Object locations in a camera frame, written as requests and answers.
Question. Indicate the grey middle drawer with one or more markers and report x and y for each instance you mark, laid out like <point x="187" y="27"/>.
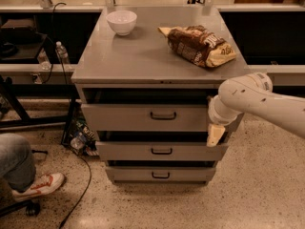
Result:
<point x="172" y="151"/>

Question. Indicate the person leg in jeans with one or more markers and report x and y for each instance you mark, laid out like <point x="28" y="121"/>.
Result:
<point x="16" y="162"/>

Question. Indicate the grey drawer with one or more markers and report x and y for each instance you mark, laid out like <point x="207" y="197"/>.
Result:
<point x="146" y="117"/>
<point x="172" y="151"/>
<point x="160" y="174"/>

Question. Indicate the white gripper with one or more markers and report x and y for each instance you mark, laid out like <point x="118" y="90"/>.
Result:
<point x="216" y="117"/>

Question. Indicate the clear water bottle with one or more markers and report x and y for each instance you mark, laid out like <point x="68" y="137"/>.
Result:
<point x="62" y="53"/>

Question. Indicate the grey top drawer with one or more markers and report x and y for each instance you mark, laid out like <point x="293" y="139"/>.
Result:
<point x="146" y="117"/>

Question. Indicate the grey bottom drawer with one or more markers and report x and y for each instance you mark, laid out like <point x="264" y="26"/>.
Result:
<point x="160" y="174"/>

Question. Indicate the grey drawer cabinet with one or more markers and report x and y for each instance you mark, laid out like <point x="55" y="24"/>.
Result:
<point x="140" y="68"/>

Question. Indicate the black stand frame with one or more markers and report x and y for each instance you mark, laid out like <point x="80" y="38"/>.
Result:
<point x="50" y="91"/>

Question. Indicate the black box on shelf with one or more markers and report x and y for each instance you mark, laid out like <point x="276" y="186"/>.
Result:
<point x="20" y="31"/>

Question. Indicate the trash pile with bottles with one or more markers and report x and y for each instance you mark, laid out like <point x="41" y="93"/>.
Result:
<point x="81" y="138"/>

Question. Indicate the white orange sneaker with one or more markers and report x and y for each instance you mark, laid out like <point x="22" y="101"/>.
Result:
<point x="42" y="186"/>

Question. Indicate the white bowl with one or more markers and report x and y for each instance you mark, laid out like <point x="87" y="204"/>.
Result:
<point x="122" y="22"/>

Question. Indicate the black office chair base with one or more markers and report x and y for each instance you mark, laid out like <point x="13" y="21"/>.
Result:
<point x="32" y="208"/>

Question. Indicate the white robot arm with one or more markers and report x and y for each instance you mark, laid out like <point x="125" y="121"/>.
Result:
<point x="253" y="94"/>

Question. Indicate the brown chip bag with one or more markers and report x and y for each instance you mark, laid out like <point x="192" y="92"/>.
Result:
<point x="199" y="46"/>

